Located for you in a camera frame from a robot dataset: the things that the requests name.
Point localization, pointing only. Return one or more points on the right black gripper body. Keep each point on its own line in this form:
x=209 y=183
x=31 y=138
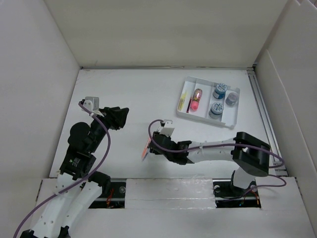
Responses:
x=168 y=137

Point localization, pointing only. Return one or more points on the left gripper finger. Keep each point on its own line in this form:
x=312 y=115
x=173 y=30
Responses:
x=118 y=124
x=121 y=113

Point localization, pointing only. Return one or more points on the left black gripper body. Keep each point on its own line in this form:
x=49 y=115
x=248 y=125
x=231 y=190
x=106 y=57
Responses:
x=106 y=118

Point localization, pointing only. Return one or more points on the orange pen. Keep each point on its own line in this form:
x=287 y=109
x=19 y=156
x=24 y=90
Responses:
x=146 y=146

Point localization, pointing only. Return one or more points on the blue pen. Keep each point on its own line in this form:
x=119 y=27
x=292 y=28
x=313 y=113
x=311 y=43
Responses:
x=145 y=153

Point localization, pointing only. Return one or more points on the red pen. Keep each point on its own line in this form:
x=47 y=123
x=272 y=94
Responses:
x=189 y=104

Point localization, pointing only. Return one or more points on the pink cap marker tube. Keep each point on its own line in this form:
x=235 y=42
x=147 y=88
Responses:
x=195 y=100

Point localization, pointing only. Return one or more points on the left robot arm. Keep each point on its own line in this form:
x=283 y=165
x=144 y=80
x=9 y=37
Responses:
x=79 y=183

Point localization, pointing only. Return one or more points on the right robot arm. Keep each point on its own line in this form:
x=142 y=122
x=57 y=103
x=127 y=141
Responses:
x=249 y=153

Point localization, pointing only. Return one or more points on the white organizer tray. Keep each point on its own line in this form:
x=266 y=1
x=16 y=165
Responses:
x=230 y=113

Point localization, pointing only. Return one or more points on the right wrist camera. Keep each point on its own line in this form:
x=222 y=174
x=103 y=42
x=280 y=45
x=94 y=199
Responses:
x=166 y=128

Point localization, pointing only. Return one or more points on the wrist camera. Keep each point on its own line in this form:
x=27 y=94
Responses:
x=91 y=103
x=166 y=128

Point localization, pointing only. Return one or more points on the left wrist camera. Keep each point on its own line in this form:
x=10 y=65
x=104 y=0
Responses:
x=91 y=103

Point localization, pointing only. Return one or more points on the aluminium rail right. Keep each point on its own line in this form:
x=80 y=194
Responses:
x=281 y=170

